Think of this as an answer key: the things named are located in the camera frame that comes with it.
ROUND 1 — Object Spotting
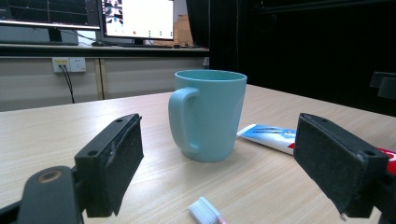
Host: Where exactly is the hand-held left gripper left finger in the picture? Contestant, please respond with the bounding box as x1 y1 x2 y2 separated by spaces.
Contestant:
74 113 145 218

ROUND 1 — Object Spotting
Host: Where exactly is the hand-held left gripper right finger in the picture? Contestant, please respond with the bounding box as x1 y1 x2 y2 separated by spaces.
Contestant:
293 112 390 218

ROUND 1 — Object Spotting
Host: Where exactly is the white blue red toothpaste tube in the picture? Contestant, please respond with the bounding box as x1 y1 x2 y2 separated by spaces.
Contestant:
236 123 396 175

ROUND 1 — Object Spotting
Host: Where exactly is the white pink toothbrush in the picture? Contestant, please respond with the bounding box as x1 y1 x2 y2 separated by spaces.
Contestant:
188 196 228 224

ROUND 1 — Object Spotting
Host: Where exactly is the light blue cup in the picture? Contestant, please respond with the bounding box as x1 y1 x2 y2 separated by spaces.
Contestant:
167 68 248 163

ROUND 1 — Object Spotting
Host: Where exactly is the dark-edged background desk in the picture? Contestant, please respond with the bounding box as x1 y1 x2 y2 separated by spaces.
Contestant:
0 43 210 59

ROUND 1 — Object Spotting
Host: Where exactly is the black curtain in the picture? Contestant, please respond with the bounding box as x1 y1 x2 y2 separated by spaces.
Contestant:
186 0 396 118

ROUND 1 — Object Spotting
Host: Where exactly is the bright-screen monitor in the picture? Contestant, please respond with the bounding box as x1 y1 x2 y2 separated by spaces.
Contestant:
100 0 176 49

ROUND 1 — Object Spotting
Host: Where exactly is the brown cardboard box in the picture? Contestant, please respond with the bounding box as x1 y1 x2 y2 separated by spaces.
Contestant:
173 14 194 48

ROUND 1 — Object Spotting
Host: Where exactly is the dark-screen monitor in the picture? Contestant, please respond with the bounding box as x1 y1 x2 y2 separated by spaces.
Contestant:
0 0 101 44

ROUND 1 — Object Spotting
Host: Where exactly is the grey metal bracket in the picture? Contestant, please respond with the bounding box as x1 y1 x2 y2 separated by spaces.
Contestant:
369 71 396 101

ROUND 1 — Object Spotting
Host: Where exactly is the black power cable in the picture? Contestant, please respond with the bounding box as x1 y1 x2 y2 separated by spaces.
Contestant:
59 64 77 105

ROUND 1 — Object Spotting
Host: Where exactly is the white wall power outlet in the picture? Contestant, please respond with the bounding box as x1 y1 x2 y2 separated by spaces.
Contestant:
51 56 87 74

